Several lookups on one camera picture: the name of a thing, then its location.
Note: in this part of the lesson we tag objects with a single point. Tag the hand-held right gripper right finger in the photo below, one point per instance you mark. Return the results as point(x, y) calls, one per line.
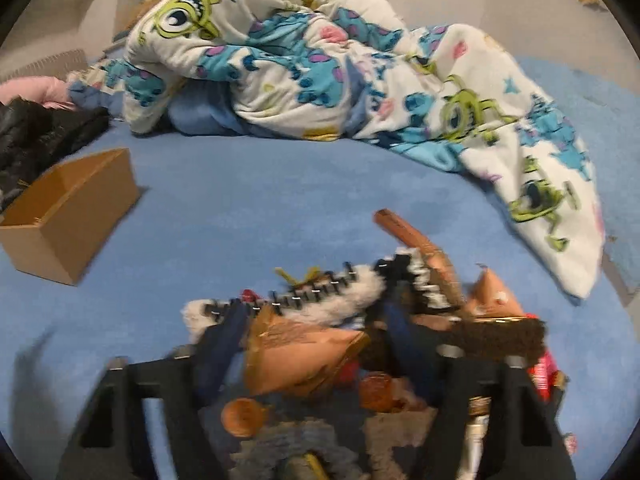
point(407, 350)

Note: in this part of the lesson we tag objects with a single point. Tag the red snack packet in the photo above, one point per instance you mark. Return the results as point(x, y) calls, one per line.
point(542, 375)

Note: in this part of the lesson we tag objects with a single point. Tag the brown plush toy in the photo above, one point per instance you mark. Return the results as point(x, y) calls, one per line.
point(145, 7)

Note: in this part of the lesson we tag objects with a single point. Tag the brown fluffy hair clip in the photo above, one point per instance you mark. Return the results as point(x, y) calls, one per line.
point(500, 340)

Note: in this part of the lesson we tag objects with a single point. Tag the white radiator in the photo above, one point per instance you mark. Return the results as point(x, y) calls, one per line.
point(50, 65)

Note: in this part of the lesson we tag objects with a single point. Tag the cartoon printed blanket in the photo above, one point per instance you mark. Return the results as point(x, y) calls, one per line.
point(310, 60)

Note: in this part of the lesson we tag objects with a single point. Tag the orange triangular packet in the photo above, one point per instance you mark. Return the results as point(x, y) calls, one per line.
point(300, 360)
point(492, 295)

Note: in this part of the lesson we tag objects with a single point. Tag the amber translucent object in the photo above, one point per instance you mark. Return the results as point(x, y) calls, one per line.
point(377, 392)

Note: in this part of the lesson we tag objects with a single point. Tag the yellow ribbon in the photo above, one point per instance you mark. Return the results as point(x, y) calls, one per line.
point(300, 277)

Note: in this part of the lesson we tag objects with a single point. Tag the brown snack bar packet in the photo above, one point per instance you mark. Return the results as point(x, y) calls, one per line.
point(405, 232)

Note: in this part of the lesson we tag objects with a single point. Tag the pink cloth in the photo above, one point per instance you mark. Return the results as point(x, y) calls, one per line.
point(30, 90)

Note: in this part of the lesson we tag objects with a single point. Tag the white fluffy hair clip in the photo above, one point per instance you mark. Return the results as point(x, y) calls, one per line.
point(345, 295)

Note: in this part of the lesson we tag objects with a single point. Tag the blue pillow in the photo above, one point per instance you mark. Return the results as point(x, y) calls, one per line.
point(200, 110)

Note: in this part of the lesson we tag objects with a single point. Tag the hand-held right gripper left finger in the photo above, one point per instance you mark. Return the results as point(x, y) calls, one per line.
point(220, 350)

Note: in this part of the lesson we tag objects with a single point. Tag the brown cardboard box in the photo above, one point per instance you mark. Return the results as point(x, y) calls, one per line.
point(75, 225)

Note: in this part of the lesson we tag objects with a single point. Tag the white wall shelf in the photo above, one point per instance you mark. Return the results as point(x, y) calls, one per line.
point(70, 0)

